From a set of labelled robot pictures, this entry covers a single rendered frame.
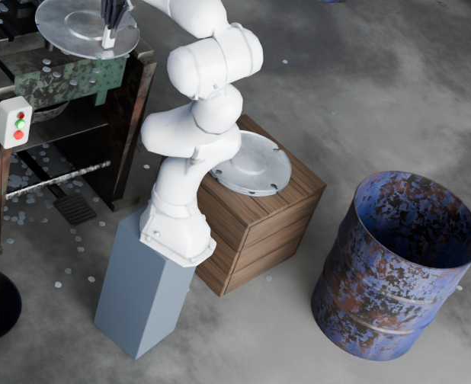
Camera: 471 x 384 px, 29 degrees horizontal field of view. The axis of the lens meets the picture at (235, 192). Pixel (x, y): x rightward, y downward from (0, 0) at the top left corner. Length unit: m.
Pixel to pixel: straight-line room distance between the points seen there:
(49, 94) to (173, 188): 0.56
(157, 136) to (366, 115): 1.93
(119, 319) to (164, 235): 0.39
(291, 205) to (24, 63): 0.93
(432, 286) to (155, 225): 0.87
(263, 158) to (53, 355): 0.91
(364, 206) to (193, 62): 1.21
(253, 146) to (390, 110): 1.25
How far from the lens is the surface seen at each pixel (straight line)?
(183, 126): 2.17
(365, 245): 2.73
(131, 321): 2.68
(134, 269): 2.55
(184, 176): 2.33
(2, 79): 2.58
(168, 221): 2.41
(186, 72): 1.96
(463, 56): 4.78
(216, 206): 2.83
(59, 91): 2.73
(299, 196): 2.92
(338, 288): 2.90
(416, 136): 4.05
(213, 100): 2.02
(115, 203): 3.16
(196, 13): 1.99
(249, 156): 2.95
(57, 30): 2.56
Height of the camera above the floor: 2.21
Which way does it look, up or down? 41 degrees down
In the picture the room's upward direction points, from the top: 20 degrees clockwise
